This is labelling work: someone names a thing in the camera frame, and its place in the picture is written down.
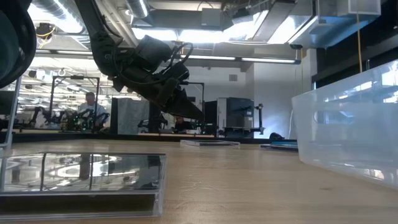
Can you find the grey black equipment cabinet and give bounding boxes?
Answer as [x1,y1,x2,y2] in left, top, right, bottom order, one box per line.
[216,96,266,139]

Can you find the black background monitor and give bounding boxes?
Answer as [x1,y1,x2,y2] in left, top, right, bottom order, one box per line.
[0,90,16,116]

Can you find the grey ceiling junction box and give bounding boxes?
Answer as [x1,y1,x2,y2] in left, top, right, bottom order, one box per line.
[201,7,223,27]

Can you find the suspended linear ceiling light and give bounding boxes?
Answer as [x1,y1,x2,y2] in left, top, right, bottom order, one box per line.
[34,49,302,65]

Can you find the background black robot arms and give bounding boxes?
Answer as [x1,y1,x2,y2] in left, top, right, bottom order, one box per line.
[60,110,110,132]

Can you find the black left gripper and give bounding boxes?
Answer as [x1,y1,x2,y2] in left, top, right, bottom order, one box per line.
[113,63,205,121]

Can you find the ceiling device yellow wires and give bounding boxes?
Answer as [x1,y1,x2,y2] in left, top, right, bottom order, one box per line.
[34,22,57,42]

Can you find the black aluminium table frame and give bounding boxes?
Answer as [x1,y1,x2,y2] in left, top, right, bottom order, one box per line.
[0,129,290,144]

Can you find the clear plastic bin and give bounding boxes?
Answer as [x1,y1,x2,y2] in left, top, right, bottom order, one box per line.
[291,60,398,190]

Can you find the grey fabric partition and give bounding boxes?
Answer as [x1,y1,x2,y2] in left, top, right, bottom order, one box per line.
[110,97,150,135]

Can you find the clear jewel case black tray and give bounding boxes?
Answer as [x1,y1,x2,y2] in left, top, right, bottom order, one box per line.
[179,139,241,149]
[0,151,167,220]

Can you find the silver round ventilation duct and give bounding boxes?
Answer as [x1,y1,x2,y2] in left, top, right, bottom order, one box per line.
[125,0,150,19]

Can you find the black partition panel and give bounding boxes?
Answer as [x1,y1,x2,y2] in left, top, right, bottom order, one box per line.
[203,100,218,136]

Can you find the black gantry frame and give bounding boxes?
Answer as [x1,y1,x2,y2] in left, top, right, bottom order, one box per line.
[185,81,205,134]
[49,75,101,133]

